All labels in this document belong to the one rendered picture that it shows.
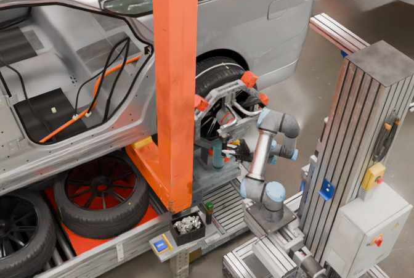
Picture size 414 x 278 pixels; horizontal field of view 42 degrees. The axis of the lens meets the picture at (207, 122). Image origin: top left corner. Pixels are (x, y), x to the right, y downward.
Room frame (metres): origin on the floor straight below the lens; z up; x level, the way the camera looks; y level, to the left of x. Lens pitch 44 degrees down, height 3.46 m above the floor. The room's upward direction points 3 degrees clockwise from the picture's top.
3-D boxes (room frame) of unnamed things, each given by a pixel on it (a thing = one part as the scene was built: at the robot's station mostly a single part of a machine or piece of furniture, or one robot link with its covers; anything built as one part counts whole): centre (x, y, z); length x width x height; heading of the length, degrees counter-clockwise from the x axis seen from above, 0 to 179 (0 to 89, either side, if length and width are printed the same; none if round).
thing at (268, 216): (1.98, -0.42, 0.87); 0.15 x 0.15 x 0.10
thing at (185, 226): (2.04, 0.09, 0.51); 0.20 x 0.14 x 0.13; 116
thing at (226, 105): (2.61, -0.12, 1.03); 0.19 x 0.18 x 0.11; 35
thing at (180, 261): (2.01, 0.14, 0.21); 0.10 x 0.10 x 0.42; 35
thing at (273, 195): (1.98, -0.41, 0.98); 0.13 x 0.12 x 0.14; 73
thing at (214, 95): (2.77, -0.13, 0.85); 0.54 x 0.07 x 0.54; 125
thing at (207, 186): (2.88, 0.01, 0.13); 0.50 x 0.36 x 0.10; 125
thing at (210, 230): (2.02, 0.12, 0.44); 0.43 x 0.17 x 0.03; 125
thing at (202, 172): (2.91, -0.03, 0.32); 0.40 x 0.30 x 0.28; 125
